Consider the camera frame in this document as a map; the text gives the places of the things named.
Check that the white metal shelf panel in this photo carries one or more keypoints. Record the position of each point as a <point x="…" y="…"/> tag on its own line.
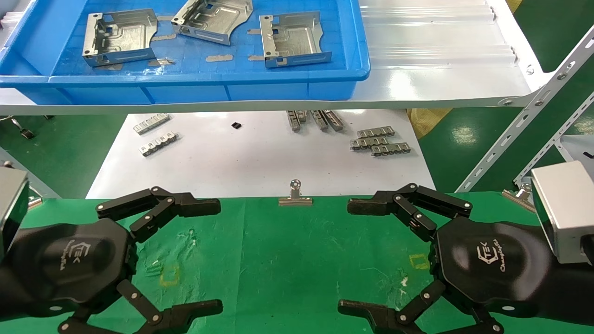
<point x="575" y="146"/>

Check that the yellow woven bag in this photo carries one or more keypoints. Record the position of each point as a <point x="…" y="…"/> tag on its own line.
<point x="424" y="121"/>

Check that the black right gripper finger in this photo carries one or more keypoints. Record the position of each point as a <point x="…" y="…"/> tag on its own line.
<point x="413" y="206"/>
<point x="408" y="313"/>

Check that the grey metal frame bar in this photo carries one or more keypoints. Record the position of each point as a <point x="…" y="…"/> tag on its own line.
<point x="28" y="174"/>

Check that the silver binder clip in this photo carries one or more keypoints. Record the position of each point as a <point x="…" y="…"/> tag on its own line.
<point x="295" y="198"/>
<point x="519" y="197"/>
<point x="35" y="202"/>

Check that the blue plastic tray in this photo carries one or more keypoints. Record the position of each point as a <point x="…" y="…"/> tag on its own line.
<point x="195" y="79"/>

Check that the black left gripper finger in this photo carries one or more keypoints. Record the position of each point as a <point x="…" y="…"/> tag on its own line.
<point x="162" y="206"/>
<point x="162" y="315"/>

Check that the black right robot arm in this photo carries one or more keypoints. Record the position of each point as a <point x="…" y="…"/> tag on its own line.
<point x="575" y="292"/>

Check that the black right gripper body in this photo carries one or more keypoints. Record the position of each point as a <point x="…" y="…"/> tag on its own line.
<point x="492" y="264"/>

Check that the white slotted angle bar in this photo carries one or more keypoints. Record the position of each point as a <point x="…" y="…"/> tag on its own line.
<point x="554" y="139"/>
<point x="524" y="111"/>

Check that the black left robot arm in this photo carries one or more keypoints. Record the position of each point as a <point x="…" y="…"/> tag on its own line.
<point x="4" y="292"/>

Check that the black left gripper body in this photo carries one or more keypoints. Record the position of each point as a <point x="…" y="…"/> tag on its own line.
<point x="79" y="264"/>

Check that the small notched metal strip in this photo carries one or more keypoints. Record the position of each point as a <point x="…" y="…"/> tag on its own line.
<point x="159" y="144"/>
<point x="376" y="132"/>
<point x="369" y="143"/>
<point x="391" y="149"/>
<point x="293" y="120"/>
<point x="151" y="124"/>
<point x="302" y="116"/>
<point x="334" y="119"/>
<point x="319" y="119"/>

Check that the sheet metal bracket part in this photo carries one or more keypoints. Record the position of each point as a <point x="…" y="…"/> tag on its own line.
<point x="125" y="39"/>
<point x="218" y="18"/>
<point x="297" y="39"/>

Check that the grey tape piece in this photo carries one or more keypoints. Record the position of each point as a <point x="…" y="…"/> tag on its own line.
<point x="253" y="31"/>
<point x="164" y="18"/>
<point x="219" y="58"/>
<point x="164" y="37"/>
<point x="255" y="58"/>
<point x="162" y="61"/>

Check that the green table mat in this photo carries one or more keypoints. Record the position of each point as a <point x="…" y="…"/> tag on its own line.
<point x="287" y="260"/>

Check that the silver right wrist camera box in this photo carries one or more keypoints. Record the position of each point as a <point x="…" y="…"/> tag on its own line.
<point x="566" y="208"/>

